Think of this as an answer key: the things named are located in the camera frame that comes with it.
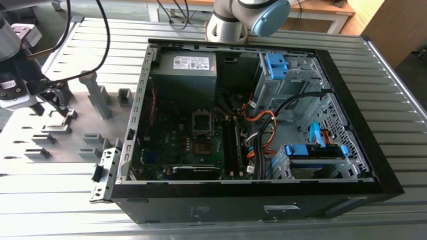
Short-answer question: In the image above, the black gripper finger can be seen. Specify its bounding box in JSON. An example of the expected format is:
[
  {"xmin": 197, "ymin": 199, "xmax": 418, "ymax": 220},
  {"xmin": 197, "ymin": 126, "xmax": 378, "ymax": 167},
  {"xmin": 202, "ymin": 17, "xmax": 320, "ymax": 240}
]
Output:
[
  {"xmin": 27, "ymin": 93, "xmax": 45, "ymax": 117},
  {"xmin": 42, "ymin": 83, "xmax": 77, "ymax": 120}
]

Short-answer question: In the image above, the metal socket cover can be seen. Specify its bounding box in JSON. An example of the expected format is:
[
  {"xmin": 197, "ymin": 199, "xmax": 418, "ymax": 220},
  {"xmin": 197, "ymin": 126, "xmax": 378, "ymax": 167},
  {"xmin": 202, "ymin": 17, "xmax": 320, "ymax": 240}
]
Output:
[{"xmin": 190, "ymin": 109, "xmax": 214, "ymax": 138}]

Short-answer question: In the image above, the CPU socket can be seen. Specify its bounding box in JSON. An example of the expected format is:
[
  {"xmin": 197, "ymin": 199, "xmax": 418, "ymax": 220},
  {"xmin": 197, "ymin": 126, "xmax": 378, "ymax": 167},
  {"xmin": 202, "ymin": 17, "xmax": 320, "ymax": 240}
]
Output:
[{"xmin": 192, "ymin": 138, "xmax": 213, "ymax": 156}]

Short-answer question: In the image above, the grey parts rack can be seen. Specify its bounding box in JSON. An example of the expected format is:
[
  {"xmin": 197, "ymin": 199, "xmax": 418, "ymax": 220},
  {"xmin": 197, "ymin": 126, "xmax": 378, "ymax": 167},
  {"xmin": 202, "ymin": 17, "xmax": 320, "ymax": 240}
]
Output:
[{"xmin": 1, "ymin": 70, "xmax": 134, "ymax": 165}]

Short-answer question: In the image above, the grey power supply unit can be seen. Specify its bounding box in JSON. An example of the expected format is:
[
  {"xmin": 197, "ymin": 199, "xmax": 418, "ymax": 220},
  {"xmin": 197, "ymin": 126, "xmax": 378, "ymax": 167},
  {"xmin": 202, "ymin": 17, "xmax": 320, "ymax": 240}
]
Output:
[{"xmin": 148, "ymin": 51, "xmax": 220, "ymax": 108}]

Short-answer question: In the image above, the green motherboard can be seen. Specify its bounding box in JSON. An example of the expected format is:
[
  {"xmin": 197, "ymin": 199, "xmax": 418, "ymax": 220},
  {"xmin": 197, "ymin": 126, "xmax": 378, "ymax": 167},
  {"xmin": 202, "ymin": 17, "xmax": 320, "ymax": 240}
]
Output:
[{"xmin": 130, "ymin": 74, "xmax": 253, "ymax": 181}]

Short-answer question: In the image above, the black graphics card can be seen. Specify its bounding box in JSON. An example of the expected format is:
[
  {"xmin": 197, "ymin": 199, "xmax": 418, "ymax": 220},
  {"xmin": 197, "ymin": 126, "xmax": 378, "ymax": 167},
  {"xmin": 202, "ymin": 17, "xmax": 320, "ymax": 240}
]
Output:
[{"xmin": 162, "ymin": 164, "xmax": 221, "ymax": 181}]

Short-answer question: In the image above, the black cooling fan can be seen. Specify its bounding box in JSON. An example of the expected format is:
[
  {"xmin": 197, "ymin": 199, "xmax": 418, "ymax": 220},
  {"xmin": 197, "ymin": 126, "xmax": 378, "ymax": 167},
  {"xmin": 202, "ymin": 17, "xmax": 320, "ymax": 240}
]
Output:
[{"xmin": 214, "ymin": 89, "xmax": 256, "ymax": 112}]

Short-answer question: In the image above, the black RAM slot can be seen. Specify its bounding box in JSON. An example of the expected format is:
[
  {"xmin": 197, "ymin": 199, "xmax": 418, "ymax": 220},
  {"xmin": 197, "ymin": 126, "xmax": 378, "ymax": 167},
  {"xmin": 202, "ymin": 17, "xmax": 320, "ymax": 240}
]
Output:
[
  {"xmin": 222, "ymin": 116, "xmax": 234, "ymax": 176},
  {"xmin": 232, "ymin": 116, "xmax": 244, "ymax": 176}
]

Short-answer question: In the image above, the black open PC case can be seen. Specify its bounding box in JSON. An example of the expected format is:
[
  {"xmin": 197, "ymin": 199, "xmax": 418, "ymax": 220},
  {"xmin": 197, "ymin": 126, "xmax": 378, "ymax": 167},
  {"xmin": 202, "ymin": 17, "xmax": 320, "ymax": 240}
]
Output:
[{"xmin": 88, "ymin": 37, "xmax": 405, "ymax": 225}]

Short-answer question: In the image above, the tall metal disk bay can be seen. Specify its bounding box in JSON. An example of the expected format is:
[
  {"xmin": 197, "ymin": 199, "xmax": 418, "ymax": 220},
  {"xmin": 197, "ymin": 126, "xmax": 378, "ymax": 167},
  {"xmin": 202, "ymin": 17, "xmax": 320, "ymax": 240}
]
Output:
[{"xmin": 254, "ymin": 51, "xmax": 334, "ymax": 121}]

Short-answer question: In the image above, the blue carrier with black disk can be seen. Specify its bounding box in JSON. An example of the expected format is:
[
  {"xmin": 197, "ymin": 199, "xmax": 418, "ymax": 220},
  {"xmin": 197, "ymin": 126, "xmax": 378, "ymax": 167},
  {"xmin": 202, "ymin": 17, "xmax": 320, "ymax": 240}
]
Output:
[{"xmin": 282, "ymin": 142, "xmax": 349, "ymax": 161}]

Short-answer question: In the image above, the low metal disk bay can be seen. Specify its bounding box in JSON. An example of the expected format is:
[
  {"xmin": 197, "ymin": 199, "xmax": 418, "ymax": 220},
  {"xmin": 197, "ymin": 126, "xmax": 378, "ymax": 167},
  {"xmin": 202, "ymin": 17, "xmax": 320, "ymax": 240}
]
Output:
[{"xmin": 265, "ymin": 142, "xmax": 373, "ymax": 181}]

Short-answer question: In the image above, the wooden cabinet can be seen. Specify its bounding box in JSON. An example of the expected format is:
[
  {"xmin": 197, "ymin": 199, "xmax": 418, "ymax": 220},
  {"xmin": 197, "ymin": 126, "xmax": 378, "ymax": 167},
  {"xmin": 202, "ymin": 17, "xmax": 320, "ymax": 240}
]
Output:
[{"xmin": 345, "ymin": 0, "xmax": 427, "ymax": 70}]

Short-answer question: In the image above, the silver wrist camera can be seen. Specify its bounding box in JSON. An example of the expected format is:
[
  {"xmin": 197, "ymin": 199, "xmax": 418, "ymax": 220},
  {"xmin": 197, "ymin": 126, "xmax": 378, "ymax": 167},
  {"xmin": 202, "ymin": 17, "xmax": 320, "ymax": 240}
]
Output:
[{"xmin": 0, "ymin": 72, "xmax": 38, "ymax": 111}]

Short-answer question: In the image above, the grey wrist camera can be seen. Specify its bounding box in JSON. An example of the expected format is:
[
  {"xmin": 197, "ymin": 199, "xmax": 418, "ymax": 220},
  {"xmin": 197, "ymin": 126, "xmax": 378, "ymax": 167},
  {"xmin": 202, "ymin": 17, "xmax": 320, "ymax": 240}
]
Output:
[{"xmin": 10, "ymin": 23, "xmax": 43, "ymax": 48}]

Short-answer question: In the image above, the black camera cable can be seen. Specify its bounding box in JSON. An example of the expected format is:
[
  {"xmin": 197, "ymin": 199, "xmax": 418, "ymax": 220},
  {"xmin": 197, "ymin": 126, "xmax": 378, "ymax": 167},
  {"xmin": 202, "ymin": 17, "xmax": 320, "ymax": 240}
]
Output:
[
  {"xmin": 45, "ymin": 0, "xmax": 112, "ymax": 83},
  {"xmin": 27, "ymin": 0, "xmax": 73, "ymax": 61}
]

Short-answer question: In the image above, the thin red cable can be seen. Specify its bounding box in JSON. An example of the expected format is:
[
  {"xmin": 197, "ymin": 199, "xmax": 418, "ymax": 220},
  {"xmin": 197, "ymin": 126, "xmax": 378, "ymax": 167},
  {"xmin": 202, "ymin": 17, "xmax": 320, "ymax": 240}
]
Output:
[{"xmin": 149, "ymin": 87, "xmax": 158, "ymax": 126}]

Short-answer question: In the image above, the orange red wire bundle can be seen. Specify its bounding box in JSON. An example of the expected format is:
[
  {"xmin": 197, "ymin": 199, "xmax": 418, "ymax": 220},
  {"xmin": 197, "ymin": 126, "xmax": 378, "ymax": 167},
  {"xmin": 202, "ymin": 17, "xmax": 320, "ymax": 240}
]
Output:
[{"xmin": 242, "ymin": 103, "xmax": 278, "ymax": 162}]

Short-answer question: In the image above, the blue plastic rail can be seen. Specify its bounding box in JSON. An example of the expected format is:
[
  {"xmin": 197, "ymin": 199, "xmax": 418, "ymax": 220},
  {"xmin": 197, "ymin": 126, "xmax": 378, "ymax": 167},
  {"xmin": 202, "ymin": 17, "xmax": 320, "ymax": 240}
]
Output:
[{"xmin": 269, "ymin": 154, "xmax": 285, "ymax": 180}]

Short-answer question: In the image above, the thick black cable bundle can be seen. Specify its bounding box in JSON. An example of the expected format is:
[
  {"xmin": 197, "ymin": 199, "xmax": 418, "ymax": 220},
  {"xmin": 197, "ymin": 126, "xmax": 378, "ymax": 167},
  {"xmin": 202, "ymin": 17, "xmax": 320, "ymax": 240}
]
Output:
[{"xmin": 250, "ymin": 91, "xmax": 326, "ymax": 180}]

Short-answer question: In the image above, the blue flat data cable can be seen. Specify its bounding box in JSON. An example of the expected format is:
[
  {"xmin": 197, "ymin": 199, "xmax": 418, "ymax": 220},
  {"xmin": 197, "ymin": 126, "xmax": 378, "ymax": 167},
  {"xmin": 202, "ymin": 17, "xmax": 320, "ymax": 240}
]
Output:
[{"xmin": 308, "ymin": 121, "xmax": 328, "ymax": 149}]

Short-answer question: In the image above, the white frame wooden desk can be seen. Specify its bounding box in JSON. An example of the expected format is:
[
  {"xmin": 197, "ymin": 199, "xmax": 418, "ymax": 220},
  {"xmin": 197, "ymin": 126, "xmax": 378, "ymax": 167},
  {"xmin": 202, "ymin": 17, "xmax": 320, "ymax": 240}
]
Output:
[{"xmin": 145, "ymin": 0, "xmax": 356, "ymax": 35}]

